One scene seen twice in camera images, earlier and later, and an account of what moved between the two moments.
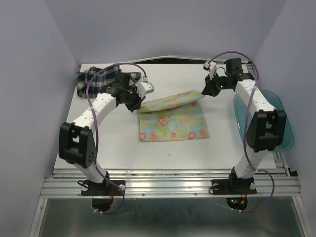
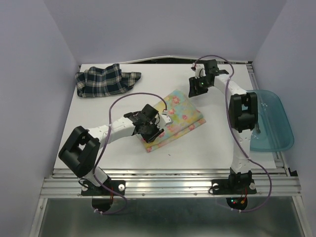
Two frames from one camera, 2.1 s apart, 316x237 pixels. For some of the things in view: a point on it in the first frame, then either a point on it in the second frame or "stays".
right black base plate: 233,186 stays
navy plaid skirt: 102,79 stays
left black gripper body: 132,100 to 151,131
